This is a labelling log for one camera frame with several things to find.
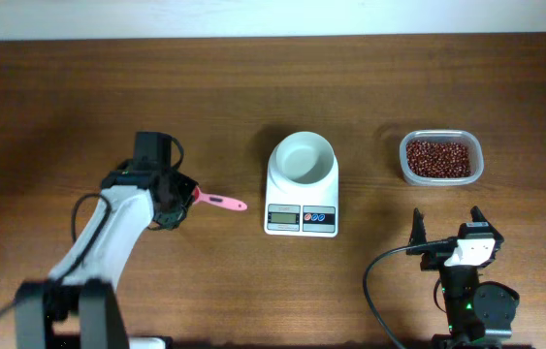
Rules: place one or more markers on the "clear plastic container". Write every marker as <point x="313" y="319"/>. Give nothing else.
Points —
<point x="476" y="158"/>

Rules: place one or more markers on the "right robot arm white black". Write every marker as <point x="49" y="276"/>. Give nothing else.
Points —
<point x="479" y="314"/>

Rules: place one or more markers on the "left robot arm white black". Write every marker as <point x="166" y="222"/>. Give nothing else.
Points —
<point x="76" y="307"/>

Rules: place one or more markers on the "pink measuring scoop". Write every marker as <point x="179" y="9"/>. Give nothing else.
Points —
<point x="217" y="200"/>

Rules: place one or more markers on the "white digital kitchen scale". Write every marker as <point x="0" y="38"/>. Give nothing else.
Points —
<point x="301" y="211"/>

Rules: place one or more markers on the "white round bowl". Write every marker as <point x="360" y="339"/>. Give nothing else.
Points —
<point x="305" y="158"/>

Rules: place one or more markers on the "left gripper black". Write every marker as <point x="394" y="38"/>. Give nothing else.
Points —
<point x="172" y="219"/>

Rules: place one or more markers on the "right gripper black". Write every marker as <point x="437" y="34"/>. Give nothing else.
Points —
<point x="433" y="260"/>

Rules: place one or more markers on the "red beans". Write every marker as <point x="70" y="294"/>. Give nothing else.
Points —
<point x="438" y="160"/>

